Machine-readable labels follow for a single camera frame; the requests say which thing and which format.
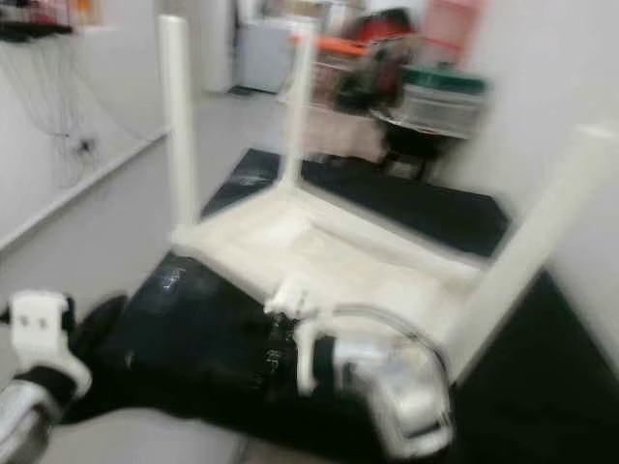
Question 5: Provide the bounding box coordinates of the glossy black bag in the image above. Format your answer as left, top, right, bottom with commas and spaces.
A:
334, 34, 412, 112

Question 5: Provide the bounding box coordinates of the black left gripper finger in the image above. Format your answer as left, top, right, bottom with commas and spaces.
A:
92, 293, 130, 341

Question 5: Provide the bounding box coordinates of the beige cloth covered table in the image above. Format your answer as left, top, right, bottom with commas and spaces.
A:
276, 92, 388, 160

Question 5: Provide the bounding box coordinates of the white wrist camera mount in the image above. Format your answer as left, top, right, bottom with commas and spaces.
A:
266, 275, 349, 397
8, 290, 93, 397

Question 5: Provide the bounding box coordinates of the black wall power cable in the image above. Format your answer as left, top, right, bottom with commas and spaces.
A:
10, 39, 117, 185

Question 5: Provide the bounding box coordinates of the white appliance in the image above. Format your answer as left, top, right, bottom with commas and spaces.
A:
237, 19, 296, 93

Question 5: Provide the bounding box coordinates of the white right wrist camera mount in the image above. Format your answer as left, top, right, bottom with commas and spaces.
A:
266, 275, 349, 397

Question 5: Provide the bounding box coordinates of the green pot lid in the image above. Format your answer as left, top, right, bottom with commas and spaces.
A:
401, 63, 489, 95

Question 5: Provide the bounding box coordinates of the clear plastic storage container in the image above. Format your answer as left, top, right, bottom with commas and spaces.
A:
397, 85, 485, 136

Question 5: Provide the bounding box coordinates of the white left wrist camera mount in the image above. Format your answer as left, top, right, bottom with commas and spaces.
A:
8, 290, 93, 397

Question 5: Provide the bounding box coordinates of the black wok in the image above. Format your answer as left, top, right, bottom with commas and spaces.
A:
372, 106, 480, 156

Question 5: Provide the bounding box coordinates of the black tablecloth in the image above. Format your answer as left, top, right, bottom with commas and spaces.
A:
58, 147, 619, 464

